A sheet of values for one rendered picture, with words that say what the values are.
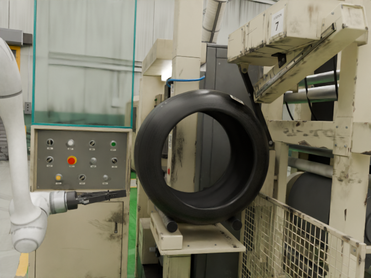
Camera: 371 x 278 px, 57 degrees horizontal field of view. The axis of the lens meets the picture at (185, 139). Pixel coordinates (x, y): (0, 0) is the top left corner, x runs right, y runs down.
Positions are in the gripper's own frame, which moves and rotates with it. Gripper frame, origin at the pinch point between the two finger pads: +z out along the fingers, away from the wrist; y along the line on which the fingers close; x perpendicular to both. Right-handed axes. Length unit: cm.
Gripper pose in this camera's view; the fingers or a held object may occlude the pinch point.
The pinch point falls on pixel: (117, 193)
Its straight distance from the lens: 147.6
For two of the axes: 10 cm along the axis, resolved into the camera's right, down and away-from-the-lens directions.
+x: 0.9, 9.9, 0.9
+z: 9.7, -1.1, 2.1
